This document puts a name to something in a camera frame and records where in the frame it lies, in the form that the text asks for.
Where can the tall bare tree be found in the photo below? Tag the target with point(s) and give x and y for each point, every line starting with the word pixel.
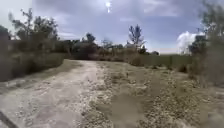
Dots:
pixel 136 36

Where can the green grass field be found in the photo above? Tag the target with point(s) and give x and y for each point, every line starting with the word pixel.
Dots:
pixel 163 60

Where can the dry grass verge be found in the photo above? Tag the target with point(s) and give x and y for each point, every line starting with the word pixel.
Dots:
pixel 160 96

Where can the pale gravel dirt path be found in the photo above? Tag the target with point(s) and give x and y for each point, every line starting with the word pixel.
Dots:
pixel 56 96

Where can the row of trees and bushes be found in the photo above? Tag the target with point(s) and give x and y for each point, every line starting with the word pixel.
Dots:
pixel 43 43

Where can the tall dry bushes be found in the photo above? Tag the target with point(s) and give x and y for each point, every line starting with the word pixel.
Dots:
pixel 210 50

